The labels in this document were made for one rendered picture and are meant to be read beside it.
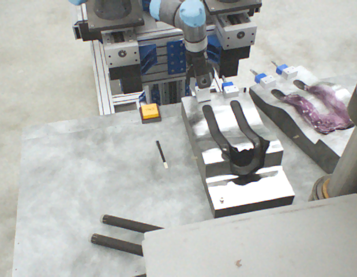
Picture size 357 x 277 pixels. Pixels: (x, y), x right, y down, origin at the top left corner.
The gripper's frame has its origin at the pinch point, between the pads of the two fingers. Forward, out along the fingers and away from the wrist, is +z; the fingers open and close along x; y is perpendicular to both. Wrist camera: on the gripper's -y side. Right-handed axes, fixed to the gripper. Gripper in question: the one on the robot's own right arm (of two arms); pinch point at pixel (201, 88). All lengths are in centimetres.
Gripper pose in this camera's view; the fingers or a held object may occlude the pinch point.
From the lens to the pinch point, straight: 150.7
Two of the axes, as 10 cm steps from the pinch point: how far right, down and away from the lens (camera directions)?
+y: -2.1, -8.3, 5.2
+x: -9.7, 2.5, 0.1
